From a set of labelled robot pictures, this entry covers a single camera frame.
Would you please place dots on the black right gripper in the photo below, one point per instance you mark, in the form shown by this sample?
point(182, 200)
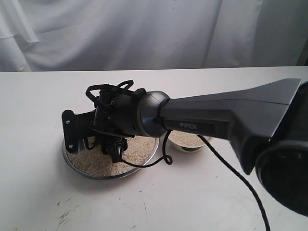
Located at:
point(116, 115)

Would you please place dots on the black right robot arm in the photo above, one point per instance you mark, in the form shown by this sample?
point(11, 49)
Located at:
point(267, 127)

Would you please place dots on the round steel rice tray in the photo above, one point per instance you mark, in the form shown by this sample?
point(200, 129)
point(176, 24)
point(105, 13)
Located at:
point(93, 164)

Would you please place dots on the cream ceramic rice bowl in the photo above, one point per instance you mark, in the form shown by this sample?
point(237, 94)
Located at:
point(186, 142)

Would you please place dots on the white backdrop curtain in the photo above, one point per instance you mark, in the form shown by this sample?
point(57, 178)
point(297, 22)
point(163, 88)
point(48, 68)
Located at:
point(76, 35)

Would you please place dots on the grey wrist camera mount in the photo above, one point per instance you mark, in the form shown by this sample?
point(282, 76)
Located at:
point(77, 130)

